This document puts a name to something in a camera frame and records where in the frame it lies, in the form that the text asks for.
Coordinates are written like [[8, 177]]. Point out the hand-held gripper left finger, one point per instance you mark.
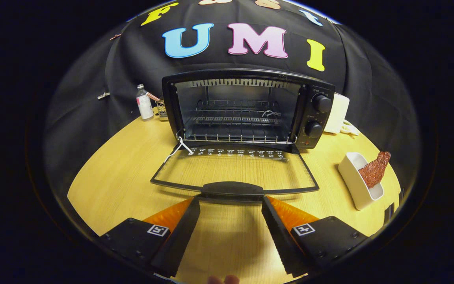
[[179, 240]]

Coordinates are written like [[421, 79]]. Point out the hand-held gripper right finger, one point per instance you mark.
[[282, 240]]

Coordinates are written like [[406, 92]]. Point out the brown fried chicken piece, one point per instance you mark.
[[374, 171]]

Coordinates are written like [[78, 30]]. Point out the black toaster oven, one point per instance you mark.
[[317, 118]]

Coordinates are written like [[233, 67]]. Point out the white bread toaster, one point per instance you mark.
[[339, 112]]

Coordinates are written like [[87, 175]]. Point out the white rectangular dish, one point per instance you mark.
[[353, 177]]

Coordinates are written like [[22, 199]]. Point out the clear plastic bottle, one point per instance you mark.
[[145, 106]]

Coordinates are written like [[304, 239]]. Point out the red white striped straw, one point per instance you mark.
[[153, 96]]

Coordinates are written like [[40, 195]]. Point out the pink clothes peg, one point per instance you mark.
[[115, 36]]

